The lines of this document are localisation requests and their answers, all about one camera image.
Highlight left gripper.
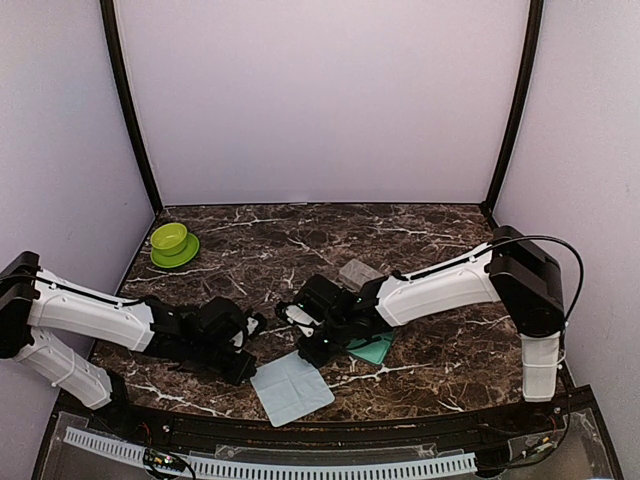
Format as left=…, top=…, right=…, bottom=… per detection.
left=188, top=340, right=257, bottom=388

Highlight blue cleaning cloth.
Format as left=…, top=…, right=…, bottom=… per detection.
left=250, top=352, right=335, bottom=428

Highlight dark grey glasses case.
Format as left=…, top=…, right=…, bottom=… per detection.
left=346, top=330, right=395, bottom=366

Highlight light grey glasses case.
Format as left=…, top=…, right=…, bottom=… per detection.
left=338, top=259, right=381, bottom=291

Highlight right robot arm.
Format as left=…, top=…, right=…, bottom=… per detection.
left=280, top=226, right=577, bottom=434

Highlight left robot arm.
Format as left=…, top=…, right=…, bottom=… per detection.
left=1, top=251, right=266, bottom=436

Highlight left brown sunglasses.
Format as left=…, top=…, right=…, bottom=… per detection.
left=200, top=273, right=248, bottom=300

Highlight green bowl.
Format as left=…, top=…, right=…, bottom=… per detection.
left=150, top=222, right=200, bottom=269

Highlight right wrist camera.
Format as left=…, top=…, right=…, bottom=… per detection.
left=275, top=302, right=320, bottom=337

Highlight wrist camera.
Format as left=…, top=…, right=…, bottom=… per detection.
left=275, top=302, right=320, bottom=337
left=231, top=313, right=268, bottom=351

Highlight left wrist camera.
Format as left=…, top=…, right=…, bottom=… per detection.
left=231, top=313, right=268, bottom=351

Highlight black front rail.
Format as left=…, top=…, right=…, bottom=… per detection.
left=59, top=389, right=566, bottom=451

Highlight white cable duct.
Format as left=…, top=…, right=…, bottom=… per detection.
left=63, top=427, right=477, bottom=479

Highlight left black frame post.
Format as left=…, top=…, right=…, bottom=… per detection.
left=99, top=0, right=164, bottom=215

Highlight black frame post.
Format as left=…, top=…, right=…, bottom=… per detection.
left=99, top=0, right=164, bottom=215
left=480, top=0, right=545, bottom=227

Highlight right black frame post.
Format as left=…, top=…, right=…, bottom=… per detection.
left=480, top=0, right=545, bottom=227

